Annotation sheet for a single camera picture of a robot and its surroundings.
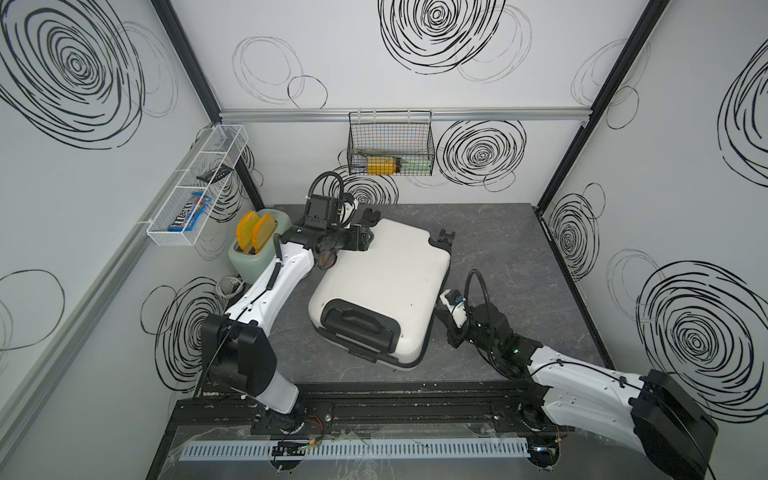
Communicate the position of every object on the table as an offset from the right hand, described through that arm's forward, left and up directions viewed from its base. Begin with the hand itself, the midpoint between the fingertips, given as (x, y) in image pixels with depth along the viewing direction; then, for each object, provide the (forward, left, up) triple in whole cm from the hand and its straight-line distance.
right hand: (439, 313), depth 82 cm
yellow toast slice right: (+18, +51, +13) cm, 55 cm away
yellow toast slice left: (+19, +56, +13) cm, 61 cm away
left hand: (+17, +22, +13) cm, 30 cm away
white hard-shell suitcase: (-4, +16, +12) cm, 20 cm away
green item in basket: (+37, +7, +22) cm, 44 cm away
